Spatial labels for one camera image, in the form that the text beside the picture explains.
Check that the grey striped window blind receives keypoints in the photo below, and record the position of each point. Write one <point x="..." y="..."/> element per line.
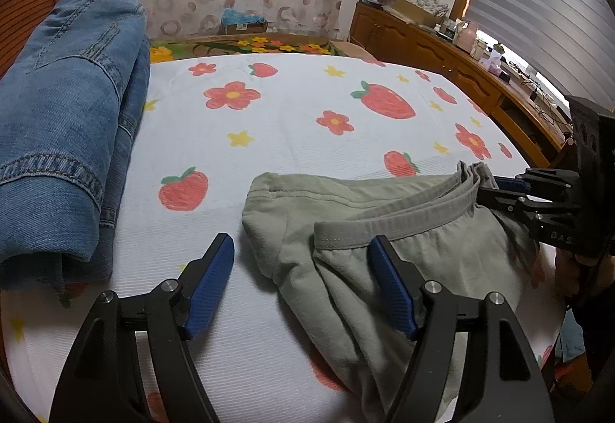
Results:
<point x="570" y="42"/>

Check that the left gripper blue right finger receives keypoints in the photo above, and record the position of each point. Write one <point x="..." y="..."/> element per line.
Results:
<point x="399" y="283"/>

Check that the wooden sideboard cabinet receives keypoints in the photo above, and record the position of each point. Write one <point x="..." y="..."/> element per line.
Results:
<point x="392" y="41"/>

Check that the person's right hand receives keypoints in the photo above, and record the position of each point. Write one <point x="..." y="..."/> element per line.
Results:
<point x="577" y="276"/>

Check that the cardboard box with blue cloth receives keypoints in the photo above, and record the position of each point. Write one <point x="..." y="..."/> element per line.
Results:
<point x="234" y="22"/>

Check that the white strawberry flower sheet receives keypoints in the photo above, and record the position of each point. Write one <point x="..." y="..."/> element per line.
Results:
<point x="204" y="138"/>

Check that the grey-green pants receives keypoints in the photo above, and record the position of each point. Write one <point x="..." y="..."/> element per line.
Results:
<point x="351" y="259"/>

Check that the folded blue jeans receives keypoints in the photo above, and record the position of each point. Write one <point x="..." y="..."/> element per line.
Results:
<point x="71" y="106"/>

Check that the pink bottle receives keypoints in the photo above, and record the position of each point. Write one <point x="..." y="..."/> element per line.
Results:
<point x="466" y="37"/>

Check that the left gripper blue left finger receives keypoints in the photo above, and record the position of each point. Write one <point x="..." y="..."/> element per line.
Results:
<point x="204" y="282"/>

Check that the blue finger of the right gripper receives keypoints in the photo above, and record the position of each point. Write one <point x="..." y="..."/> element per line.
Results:
<point x="517" y="185"/>
<point x="511" y="203"/>

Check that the cardboard box on cabinet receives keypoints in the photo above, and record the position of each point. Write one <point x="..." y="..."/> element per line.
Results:
<point x="411" y="14"/>

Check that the pink tissue pack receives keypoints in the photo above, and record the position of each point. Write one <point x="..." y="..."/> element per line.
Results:
<point x="493" y="62"/>

